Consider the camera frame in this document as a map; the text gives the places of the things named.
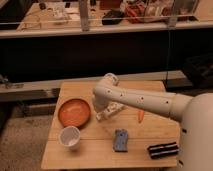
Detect white plastic bottle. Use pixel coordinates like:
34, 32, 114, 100
96, 102, 124, 122

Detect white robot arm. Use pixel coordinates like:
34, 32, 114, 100
93, 73, 213, 171

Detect orange ceramic bowl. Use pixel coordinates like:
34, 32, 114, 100
58, 99, 91, 127

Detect orange carrot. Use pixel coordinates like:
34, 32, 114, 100
138, 110, 145, 123

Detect blue sponge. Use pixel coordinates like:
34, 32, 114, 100
113, 129, 128, 152

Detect white paper cup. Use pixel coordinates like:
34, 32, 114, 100
58, 126, 80, 151

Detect black bag on bench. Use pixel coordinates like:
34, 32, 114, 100
102, 10, 124, 25

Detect orange tool clutter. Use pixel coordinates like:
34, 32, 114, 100
125, 3, 145, 23

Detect grey metal post left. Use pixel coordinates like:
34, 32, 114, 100
78, 0, 89, 31

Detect grey metal post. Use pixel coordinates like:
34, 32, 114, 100
167, 0, 182, 28
78, 0, 89, 31

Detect grey metal post right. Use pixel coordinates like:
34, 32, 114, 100
167, 0, 182, 28

